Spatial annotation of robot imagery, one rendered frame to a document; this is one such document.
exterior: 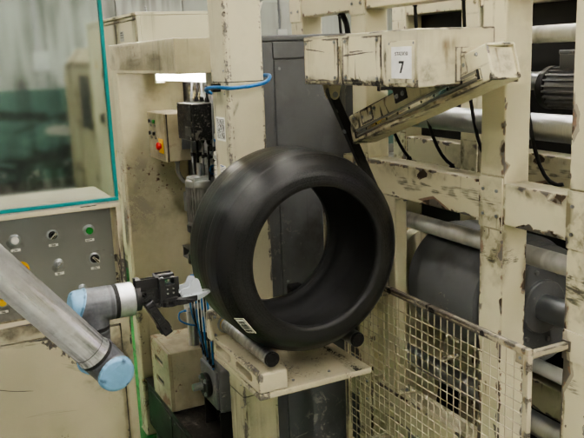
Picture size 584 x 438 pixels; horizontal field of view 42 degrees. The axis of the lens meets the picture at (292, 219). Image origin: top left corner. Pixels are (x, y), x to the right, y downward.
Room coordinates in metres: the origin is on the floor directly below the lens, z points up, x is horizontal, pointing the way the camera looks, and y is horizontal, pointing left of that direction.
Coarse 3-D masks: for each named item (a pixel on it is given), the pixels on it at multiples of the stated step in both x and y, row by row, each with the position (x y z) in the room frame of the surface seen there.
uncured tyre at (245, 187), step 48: (240, 192) 1.98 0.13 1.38; (288, 192) 1.99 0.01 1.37; (336, 192) 2.36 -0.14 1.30; (192, 240) 2.10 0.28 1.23; (240, 240) 1.93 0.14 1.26; (336, 240) 2.37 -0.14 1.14; (384, 240) 2.12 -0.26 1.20; (240, 288) 1.93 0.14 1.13; (336, 288) 2.33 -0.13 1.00; (384, 288) 2.16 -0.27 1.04; (288, 336) 1.98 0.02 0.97; (336, 336) 2.06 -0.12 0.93
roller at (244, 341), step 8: (224, 320) 2.28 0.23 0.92; (224, 328) 2.25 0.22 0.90; (232, 328) 2.21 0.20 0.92; (232, 336) 2.20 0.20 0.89; (240, 336) 2.15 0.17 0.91; (248, 344) 2.09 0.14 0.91; (256, 344) 2.06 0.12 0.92; (256, 352) 2.03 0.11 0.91; (264, 352) 2.00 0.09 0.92; (272, 352) 1.99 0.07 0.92; (264, 360) 1.99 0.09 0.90; (272, 360) 1.99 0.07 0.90
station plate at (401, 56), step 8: (392, 48) 2.00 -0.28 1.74; (400, 48) 1.97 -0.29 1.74; (408, 48) 1.94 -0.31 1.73; (392, 56) 2.00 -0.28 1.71; (400, 56) 1.97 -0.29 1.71; (408, 56) 1.94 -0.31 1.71; (392, 64) 2.00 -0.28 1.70; (400, 64) 1.97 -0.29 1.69; (408, 64) 1.94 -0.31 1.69; (392, 72) 2.00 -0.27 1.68; (400, 72) 1.97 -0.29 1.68; (408, 72) 1.94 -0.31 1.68
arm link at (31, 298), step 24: (0, 264) 1.58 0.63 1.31; (0, 288) 1.58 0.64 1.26; (24, 288) 1.61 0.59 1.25; (48, 288) 1.66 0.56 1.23; (24, 312) 1.62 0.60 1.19; (48, 312) 1.63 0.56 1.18; (72, 312) 1.68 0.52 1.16; (48, 336) 1.66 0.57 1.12; (72, 336) 1.66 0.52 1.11; (96, 336) 1.71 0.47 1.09; (96, 360) 1.69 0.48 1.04; (120, 360) 1.71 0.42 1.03; (120, 384) 1.72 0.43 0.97
